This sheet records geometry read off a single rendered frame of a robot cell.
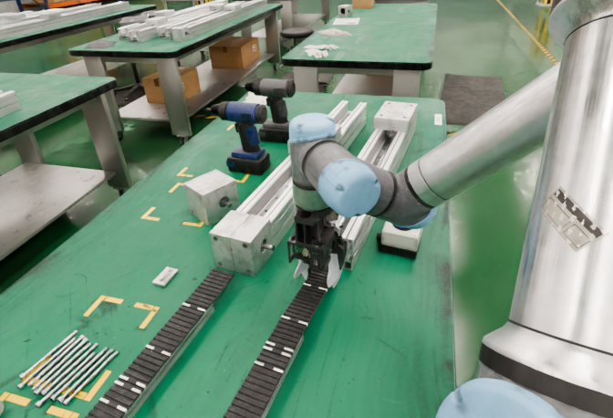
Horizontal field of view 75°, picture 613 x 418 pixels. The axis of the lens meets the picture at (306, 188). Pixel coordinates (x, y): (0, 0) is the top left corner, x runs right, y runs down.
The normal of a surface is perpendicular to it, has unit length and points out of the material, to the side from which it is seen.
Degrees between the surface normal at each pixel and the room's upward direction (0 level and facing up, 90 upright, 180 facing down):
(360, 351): 0
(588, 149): 54
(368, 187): 90
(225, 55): 89
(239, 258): 90
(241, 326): 0
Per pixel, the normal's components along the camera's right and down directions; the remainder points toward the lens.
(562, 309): -0.69, -0.26
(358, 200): 0.38, 0.46
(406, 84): -0.28, 0.51
